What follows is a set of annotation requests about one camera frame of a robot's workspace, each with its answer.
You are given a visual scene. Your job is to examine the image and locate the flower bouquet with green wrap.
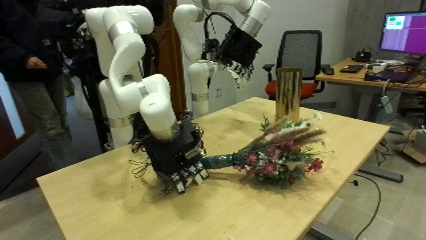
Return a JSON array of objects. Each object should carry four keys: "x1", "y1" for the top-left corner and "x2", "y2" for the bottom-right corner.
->
[{"x1": 198, "y1": 113, "x2": 334, "y2": 189}]

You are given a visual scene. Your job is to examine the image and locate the gold cylinder vase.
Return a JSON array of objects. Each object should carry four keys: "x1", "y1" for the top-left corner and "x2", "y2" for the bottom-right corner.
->
[{"x1": 274, "y1": 67, "x2": 303, "y2": 123}]

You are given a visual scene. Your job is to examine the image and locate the black mesh red seat chair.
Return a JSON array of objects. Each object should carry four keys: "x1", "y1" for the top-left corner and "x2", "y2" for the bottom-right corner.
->
[{"x1": 262, "y1": 29, "x2": 326, "y2": 101}]

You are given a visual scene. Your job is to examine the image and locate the black keyboard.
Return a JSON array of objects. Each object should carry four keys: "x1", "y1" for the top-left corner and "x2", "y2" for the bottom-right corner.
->
[{"x1": 338, "y1": 64, "x2": 364, "y2": 74}]

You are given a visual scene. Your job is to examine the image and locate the wooden office desk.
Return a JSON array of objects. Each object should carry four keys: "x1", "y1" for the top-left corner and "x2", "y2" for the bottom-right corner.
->
[{"x1": 315, "y1": 58, "x2": 426, "y2": 122}]

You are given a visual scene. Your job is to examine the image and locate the black desk phone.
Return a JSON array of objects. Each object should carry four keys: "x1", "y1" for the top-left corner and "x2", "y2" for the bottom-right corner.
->
[{"x1": 354, "y1": 49, "x2": 372, "y2": 63}]

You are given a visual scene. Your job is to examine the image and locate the white desk device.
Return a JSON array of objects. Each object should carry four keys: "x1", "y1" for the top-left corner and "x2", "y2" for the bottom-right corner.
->
[{"x1": 365, "y1": 59, "x2": 403, "y2": 71}]

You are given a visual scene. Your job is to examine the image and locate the white power strip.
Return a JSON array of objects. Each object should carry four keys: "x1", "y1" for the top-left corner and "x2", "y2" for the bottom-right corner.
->
[{"x1": 379, "y1": 95, "x2": 395, "y2": 115}]

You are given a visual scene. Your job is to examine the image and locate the computer monitor with purple screen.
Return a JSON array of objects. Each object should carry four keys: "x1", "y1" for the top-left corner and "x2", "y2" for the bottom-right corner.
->
[{"x1": 377, "y1": 11, "x2": 426, "y2": 56}]

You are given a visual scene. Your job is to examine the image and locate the grey table foot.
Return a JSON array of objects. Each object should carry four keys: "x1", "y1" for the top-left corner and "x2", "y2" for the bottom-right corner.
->
[
  {"x1": 307, "y1": 221, "x2": 354, "y2": 240},
  {"x1": 358, "y1": 164, "x2": 404, "y2": 184}
]

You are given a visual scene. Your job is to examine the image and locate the person in khaki trousers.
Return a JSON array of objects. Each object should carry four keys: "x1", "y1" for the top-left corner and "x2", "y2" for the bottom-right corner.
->
[{"x1": 0, "y1": 0, "x2": 90, "y2": 172}]

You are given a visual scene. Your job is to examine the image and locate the cardboard box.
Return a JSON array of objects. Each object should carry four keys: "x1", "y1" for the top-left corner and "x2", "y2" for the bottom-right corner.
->
[{"x1": 396, "y1": 129, "x2": 426, "y2": 164}]

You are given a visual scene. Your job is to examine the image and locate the black right hand cable bundle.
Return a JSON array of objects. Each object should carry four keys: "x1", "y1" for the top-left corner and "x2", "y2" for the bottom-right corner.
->
[{"x1": 127, "y1": 133, "x2": 154, "y2": 179}]

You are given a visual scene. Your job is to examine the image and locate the black floor cable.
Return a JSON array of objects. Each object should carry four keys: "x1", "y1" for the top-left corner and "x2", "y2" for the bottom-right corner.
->
[{"x1": 350, "y1": 173, "x2": 383, "y2": 240}]

